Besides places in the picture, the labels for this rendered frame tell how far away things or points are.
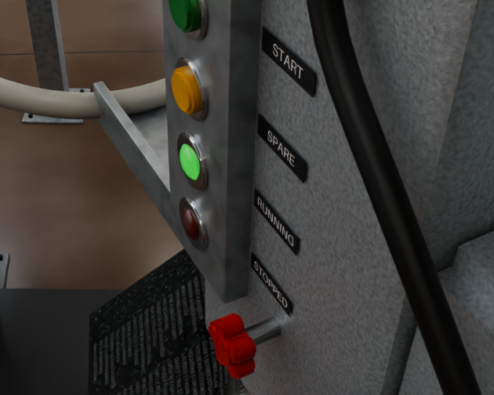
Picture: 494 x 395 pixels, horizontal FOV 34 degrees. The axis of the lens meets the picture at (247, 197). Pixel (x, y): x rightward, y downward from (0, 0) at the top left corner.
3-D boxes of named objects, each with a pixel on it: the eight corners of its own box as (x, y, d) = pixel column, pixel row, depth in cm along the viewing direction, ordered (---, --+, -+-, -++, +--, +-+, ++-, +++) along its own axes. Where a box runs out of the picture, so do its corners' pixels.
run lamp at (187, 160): (212, 184, 48) (213, 153, 46) (191, 191, 47) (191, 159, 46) (194, 161, 49) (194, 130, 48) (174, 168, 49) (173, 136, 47)
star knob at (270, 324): (296, 363, 49) (300, 322, 47) (234, 391, 48) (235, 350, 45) (264, 320, 52) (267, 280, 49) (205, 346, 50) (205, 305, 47)
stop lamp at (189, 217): (212, 244, 51) (212, 217, 50) (193, 251, 51) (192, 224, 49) (195, 222, 53) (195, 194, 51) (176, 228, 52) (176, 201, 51)
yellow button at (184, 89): (208, 118, 44) (208, 79, 43) (190, 124, 44) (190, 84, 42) (187, 95, 46) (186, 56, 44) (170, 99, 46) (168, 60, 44)
